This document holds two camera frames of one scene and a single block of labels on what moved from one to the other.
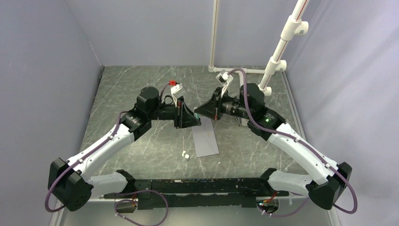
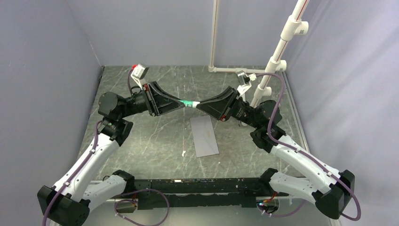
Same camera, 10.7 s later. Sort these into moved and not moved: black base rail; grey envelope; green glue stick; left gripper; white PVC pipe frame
Moved: left gripper; green glue stick
Not moved: grey envelope; black base rail; white PVC pipe frame
